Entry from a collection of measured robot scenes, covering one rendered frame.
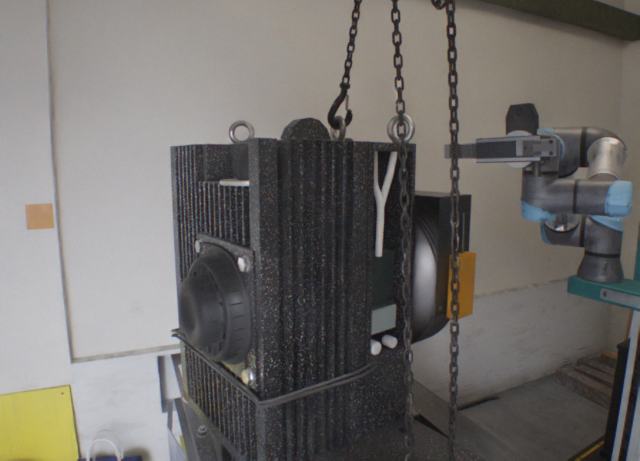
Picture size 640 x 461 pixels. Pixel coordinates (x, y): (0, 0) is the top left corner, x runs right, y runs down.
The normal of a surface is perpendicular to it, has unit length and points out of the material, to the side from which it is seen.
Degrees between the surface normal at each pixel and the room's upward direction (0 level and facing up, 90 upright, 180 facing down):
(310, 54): 90
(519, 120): 92
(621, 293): 90
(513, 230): 90
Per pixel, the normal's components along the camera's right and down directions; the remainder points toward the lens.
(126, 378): 0.41, 0.12
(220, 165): 0.61, 0.11
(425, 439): 0.00, -0.99
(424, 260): -0.80, 0.08
